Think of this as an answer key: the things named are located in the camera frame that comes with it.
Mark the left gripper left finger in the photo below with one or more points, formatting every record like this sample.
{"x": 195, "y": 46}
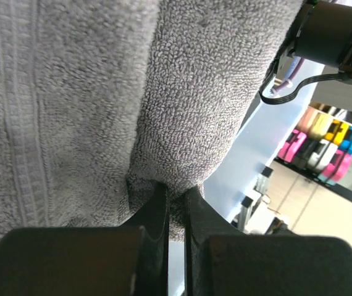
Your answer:
{"x": 131, "y": 259}

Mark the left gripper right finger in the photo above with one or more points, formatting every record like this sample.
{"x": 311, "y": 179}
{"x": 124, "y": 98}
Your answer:
{"x": 221, "y": 260}

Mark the grey towel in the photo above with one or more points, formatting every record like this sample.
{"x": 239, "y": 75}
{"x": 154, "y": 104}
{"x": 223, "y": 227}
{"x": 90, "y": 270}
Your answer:
{"x": 102, "y": 100}

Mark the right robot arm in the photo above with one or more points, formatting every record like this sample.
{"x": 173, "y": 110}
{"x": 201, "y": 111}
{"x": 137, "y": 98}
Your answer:
{"x": 321, "y": 32}

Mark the colourful background shelf items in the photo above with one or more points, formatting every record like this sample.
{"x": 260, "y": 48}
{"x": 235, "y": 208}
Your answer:
{"x": 321, "y": 143}

